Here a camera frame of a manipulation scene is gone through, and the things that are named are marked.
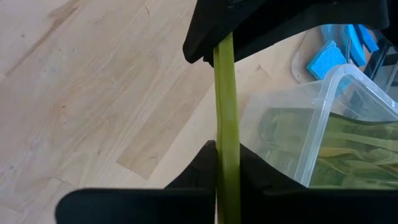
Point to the yellow-green dish brush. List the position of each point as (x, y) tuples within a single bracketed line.
[(228, 124)]

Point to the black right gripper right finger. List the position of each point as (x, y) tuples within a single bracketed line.
[(311, 207)]

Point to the deep clear plastic tub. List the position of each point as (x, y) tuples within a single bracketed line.
[(317, 124)]

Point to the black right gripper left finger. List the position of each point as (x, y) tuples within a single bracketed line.
[(140, 205)]

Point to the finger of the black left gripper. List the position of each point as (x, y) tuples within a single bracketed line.
[(205, 28), (295, 15)]

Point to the shallow clear plastic tray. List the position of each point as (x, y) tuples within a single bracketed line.
[(298, 62)]

